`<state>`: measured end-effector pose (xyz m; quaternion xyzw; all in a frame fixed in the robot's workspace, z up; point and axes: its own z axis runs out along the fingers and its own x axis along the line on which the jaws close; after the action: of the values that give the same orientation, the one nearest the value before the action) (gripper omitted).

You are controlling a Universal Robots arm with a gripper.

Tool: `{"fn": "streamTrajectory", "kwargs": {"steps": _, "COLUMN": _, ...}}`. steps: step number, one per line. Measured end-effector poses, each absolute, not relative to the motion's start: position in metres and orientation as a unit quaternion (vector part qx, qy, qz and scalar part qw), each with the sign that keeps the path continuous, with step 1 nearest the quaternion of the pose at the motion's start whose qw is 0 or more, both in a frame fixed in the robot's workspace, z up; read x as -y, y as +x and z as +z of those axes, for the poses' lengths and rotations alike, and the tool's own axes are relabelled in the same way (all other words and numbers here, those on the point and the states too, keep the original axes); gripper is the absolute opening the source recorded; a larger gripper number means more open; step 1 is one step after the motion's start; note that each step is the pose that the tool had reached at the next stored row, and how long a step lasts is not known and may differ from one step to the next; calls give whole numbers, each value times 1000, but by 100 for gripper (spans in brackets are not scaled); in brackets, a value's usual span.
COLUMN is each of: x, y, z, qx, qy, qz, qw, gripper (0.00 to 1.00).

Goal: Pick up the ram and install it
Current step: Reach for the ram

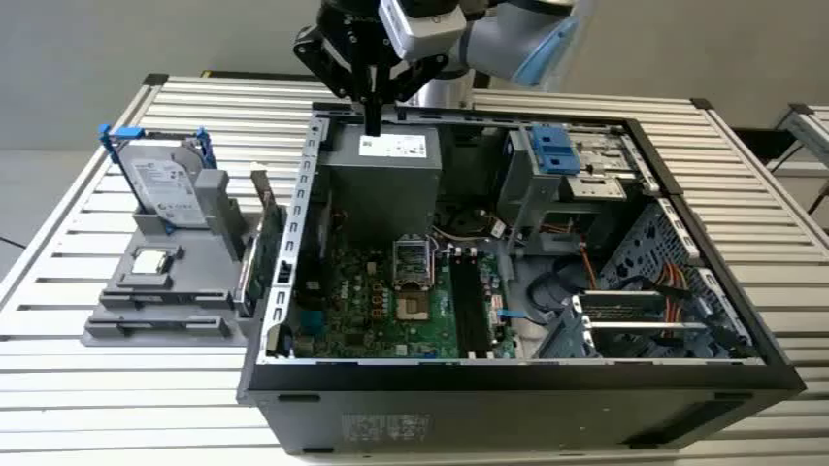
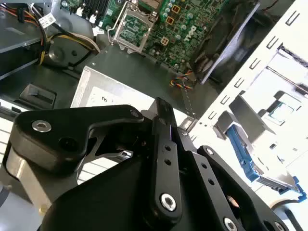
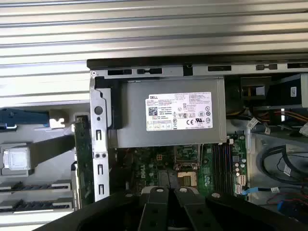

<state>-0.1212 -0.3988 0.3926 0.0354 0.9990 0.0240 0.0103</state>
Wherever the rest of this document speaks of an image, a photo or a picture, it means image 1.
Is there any perforated metal disk bay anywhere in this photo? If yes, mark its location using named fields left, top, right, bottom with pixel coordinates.
left=535, top=196, right=761, bottom=363

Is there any green motherboard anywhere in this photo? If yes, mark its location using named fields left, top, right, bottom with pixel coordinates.
left=289, top=242, right=523, bottom=361

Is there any aluminium slat side table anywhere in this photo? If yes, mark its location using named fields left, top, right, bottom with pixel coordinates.
left=766, top=102, right=829, bottom=215

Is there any black cable loop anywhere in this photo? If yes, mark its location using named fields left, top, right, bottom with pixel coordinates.
left=524, top=255, right=588, bottom=327

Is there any thin orange yellow wire bundle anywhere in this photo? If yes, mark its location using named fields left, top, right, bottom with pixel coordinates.
left=578, top=240, right=598, bottom=293

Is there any CPU socket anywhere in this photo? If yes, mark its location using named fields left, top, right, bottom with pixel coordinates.
left=395, top=289, right=434, bottom=322

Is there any silver CPU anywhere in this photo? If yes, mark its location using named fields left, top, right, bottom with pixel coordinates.
left=131, top=250, right=175, bottom=276

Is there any white fan wire bundle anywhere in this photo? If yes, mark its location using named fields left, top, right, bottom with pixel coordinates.
left=428, top=223, right=498, bottom=248

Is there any green graphics card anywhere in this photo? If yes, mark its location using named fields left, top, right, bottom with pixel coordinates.
left=233, top=162, right=289, bottom=319

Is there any large silver wrist camera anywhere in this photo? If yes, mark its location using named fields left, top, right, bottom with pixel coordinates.
left=376, top=0, right=468, bottom=62

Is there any black PC case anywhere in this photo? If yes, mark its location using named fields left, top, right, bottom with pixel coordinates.
left=233, top=100, right=809, bottom=456

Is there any hard disk in blue carrier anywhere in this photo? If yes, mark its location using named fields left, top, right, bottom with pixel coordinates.
left=96, top=123, right=219, bottom=230

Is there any blue plastic drive latch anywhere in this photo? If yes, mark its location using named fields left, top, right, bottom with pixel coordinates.
left=527, top=124, right=579, bottom=176

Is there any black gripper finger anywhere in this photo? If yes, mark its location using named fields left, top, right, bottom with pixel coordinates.
left=291, top=26, right=376, bottom=138
left=372, top=54, right=451, bottom=138

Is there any grey parts rack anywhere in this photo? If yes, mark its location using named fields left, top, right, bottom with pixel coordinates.
left=77, top=168, right=260, bottom=349

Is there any round dark cooler fan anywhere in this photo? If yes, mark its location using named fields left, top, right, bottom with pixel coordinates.
left=444, top=204, right=498, bottom=240

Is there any grey power supply unit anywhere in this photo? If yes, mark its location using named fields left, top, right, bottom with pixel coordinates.
left=315, top=120, right=446, bottom=244

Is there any grey metal drive cage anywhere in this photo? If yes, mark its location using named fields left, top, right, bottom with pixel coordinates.
left=495, top=123, right=648, bottom=256

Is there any RAM slot with white latches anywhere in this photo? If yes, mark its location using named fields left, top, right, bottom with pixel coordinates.
left=470, top=247, right=498, bottom=360
left=454, top=247, right=478, bottom=360

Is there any wide orange yellow wire ribbon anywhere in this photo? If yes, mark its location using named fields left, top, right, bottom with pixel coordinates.
left=650, top=260, right=691, bottom=341

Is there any metal socket cover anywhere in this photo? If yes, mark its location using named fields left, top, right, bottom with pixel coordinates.
left=392, top=234, right=434, bottom=288

